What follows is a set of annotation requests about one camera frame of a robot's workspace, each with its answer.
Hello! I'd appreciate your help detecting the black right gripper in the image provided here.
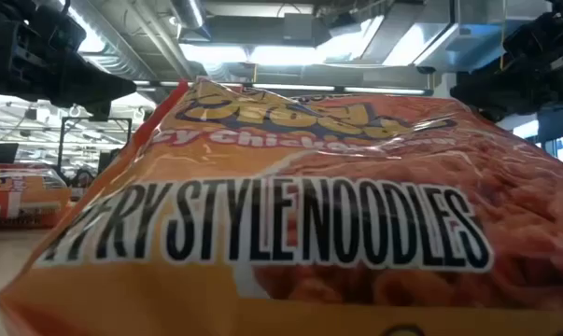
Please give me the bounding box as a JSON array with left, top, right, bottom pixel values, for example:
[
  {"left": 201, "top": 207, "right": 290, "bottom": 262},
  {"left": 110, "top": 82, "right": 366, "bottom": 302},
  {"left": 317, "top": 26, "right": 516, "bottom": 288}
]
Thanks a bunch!
[{"left": 451, "top": 0, "right": 563, "bottom": 123}]

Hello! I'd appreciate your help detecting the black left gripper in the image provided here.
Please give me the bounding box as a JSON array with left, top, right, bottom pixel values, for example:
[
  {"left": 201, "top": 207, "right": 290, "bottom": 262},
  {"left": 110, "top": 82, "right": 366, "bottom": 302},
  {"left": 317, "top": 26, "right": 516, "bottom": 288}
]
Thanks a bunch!
[{"left": 0, "top": 0, "right": 137, "bottom": 122}]

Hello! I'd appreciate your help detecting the red-orange Yakisoba noodle pack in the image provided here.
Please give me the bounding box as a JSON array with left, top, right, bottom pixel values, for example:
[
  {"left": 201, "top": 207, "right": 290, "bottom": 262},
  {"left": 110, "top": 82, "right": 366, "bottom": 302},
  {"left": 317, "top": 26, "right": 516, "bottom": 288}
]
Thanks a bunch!
[
  {"left": 0, "top": 162, "right": 70, "bottom": 191},
  {"left": 0, "top": 77, "right": 563, "bottom": 336},
  {"left": 0, "top": 186, "right": 73, "bottom": 219}
]

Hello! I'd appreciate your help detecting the ceiling light strip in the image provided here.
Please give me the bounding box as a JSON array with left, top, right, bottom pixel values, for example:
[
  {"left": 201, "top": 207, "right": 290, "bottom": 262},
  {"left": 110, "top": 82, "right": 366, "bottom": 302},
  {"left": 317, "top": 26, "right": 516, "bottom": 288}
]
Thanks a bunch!
[
  {"left": 250, "top": 83, "right": 336, "bottom": 92},
  {"left": 344, "top": 86, "right": 427, "bottom": 96}
]

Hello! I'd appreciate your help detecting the black frame stand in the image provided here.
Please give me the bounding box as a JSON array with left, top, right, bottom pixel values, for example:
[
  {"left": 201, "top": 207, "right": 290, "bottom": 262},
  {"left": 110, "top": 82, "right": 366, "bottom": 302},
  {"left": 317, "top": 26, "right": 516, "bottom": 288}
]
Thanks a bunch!
[{"left": 56, "top": 116, "right": 134, "bottom": 175}]

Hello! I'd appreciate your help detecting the yellow power cable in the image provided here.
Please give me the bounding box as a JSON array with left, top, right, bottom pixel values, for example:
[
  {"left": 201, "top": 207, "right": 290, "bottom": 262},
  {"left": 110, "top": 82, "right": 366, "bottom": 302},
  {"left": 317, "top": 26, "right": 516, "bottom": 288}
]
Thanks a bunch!
[{"left": 498, "top": 0, "right": 507, "bottom": 72}]

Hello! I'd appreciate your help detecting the silver round ventilation duct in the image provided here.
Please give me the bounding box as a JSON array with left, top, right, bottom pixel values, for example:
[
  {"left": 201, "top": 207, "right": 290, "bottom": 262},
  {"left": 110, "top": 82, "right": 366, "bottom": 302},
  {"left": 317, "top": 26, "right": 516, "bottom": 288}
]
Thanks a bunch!
[{"left": 168, "top": 0, "right": 212, "bottom": 41}]

